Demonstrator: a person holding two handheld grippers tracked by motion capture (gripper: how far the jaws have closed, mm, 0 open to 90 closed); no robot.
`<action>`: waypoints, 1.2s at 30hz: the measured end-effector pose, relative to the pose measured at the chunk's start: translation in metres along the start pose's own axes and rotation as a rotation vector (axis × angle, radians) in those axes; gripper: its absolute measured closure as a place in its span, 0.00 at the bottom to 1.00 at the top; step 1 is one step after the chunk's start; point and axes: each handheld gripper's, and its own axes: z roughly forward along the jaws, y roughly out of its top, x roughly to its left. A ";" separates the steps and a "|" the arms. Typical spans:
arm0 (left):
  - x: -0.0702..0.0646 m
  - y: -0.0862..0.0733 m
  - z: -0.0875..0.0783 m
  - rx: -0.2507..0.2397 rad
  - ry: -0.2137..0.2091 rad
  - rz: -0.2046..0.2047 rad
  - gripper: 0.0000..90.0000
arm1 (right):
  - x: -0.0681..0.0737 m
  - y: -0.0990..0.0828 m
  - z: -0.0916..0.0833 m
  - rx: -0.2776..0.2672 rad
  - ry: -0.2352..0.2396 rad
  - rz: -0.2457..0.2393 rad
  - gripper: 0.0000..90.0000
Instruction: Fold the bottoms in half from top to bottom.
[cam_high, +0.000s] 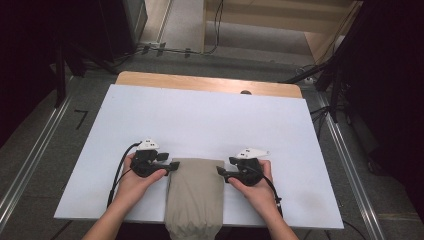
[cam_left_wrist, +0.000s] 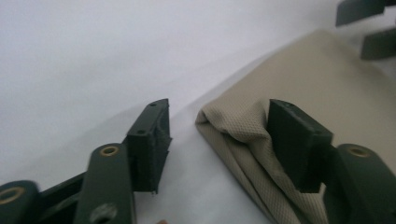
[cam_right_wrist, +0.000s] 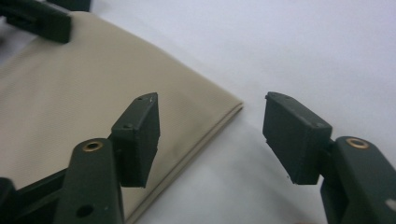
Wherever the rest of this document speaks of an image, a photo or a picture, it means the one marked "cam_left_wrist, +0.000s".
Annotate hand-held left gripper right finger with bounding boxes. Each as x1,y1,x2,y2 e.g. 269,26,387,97
266,98,334,194

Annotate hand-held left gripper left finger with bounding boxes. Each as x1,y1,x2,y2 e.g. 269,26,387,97
125,98,173,194

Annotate beige pants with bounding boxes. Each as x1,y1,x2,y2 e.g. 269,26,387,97
194,28,396,224

